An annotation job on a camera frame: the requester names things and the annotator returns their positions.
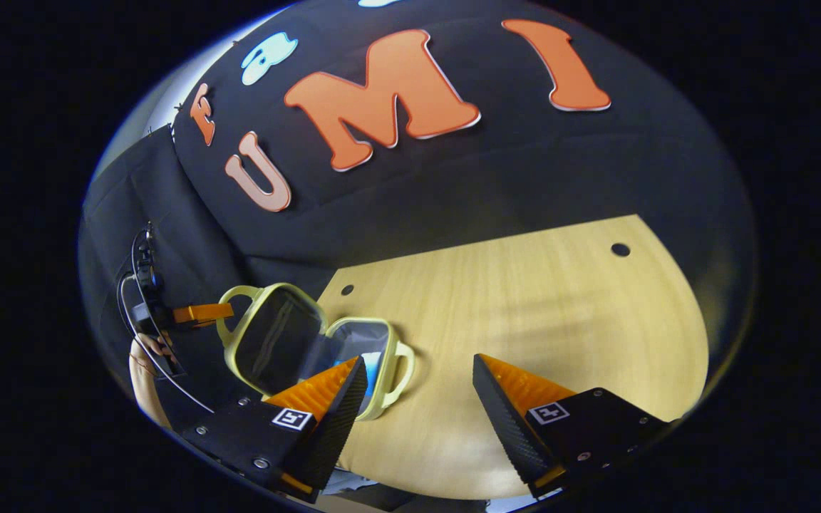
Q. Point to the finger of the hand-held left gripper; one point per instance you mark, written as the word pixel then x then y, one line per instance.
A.
pixel 204 313

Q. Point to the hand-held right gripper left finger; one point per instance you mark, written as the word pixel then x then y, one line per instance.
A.
pixel 336 427

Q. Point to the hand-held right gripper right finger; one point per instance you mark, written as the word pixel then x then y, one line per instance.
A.
pixel 507 427

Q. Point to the pale yellow small suitcase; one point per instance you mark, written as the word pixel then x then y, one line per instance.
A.
pixel 271 342

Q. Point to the black backdrop cloth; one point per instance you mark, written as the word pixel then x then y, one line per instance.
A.
pixel 453 185

